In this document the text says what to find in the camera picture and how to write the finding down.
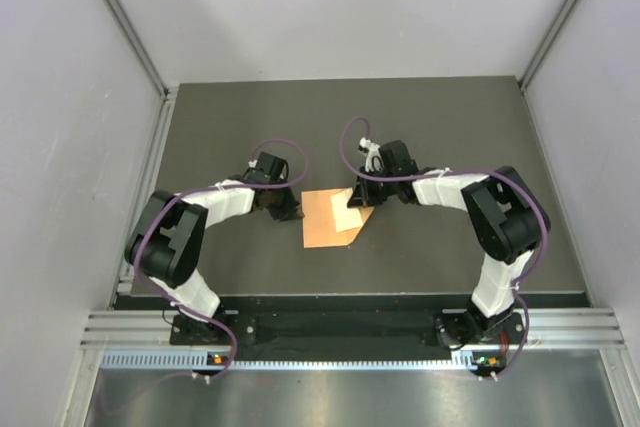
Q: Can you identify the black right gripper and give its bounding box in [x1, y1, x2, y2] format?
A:
[348, 166, 399, 209]

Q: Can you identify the cream paper letter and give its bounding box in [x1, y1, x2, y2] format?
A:
[330, 188, 363, 232]

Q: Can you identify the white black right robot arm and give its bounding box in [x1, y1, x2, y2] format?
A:
[347, 137, 550, 349]

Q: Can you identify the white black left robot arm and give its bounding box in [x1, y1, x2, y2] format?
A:
[124, 152, 303, 345]

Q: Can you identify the aluminium base profile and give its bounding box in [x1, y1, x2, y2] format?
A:
[80, 308, 624, 350]

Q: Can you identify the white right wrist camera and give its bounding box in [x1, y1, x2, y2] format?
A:
[357, 137, 384, 174]

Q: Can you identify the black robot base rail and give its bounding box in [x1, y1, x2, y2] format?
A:
[169, 309, 531, 351]

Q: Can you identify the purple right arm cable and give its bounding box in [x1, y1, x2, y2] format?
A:
[340, 116, 551, 383]

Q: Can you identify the white slotted cable duct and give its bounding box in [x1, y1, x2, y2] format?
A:
[101, 349, 506, 372]

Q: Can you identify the left aluminium frame post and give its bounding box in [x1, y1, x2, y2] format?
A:
[103, 0, 169, 97]

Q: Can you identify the aluminium frame post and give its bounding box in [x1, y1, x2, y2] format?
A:
[103, 0, 169, 97]
[518, 0, 581, 94]

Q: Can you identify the right aluminium frame post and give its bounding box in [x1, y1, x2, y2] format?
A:
[518, 0, 581, 94]

